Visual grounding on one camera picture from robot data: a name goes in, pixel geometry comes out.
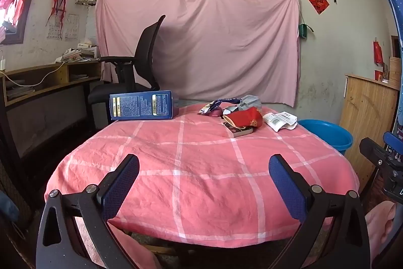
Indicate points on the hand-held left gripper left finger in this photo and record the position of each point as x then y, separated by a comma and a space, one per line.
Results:
121, 184

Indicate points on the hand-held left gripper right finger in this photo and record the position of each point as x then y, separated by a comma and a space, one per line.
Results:
286, 187

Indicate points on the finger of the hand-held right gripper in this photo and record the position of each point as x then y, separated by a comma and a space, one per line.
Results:
392, 141
373, 150

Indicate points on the blue plastic bucket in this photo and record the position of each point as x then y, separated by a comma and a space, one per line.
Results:
330, 135

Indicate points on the white paper wrapper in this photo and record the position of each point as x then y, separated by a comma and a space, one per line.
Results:
277, 121

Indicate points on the small dark card box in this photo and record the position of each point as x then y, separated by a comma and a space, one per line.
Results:
239, 130

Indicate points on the red packet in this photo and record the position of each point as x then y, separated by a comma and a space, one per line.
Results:
248, 119

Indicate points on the silver foil wrapper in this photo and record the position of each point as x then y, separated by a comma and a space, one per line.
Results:
248, 102

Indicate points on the blue white snack wrapper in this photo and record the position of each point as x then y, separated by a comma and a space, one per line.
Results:
209, 106

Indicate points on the wooden cabinet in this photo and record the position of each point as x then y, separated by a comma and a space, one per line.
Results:
365, 111

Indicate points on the red cup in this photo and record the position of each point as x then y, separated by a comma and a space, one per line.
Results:
378, 75

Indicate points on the blue printed cardboard box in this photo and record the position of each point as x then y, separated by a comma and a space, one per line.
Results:
138, 105

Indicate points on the pink checkered tablecloth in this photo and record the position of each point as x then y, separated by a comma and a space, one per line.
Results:
204, 177

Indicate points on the red hanging bag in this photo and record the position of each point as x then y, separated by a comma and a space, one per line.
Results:
378, 53

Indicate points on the wooden desk with shelves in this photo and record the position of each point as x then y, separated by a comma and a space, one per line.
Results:
56, 76

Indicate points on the black office chair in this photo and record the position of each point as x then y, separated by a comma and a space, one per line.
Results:
144, 51

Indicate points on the pile of papers and books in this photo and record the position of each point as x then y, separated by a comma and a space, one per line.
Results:
78, 53

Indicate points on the green hanging basket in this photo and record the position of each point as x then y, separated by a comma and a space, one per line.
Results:
303, 31

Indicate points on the pink hanging sheet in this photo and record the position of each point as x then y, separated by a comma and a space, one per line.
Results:
220, 35

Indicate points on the white charger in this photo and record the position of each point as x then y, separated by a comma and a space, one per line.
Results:
2, 61

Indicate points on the white wall calendar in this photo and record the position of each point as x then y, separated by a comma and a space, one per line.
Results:
71, 26

